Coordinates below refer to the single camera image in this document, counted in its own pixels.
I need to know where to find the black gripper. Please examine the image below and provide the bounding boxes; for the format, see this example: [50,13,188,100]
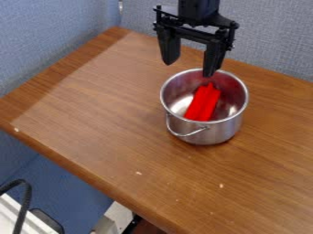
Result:
[153,4,239,77]

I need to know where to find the black cable loop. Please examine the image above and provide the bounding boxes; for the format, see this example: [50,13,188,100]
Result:
[0,178,33,234]

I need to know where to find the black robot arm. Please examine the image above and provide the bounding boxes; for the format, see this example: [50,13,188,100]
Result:
[153,0,239,78]

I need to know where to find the metal pot with handle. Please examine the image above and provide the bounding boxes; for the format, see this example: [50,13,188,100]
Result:
[160,69,248,145]

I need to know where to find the red block object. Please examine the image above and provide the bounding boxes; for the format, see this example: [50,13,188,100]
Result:
[183,83,220,122]

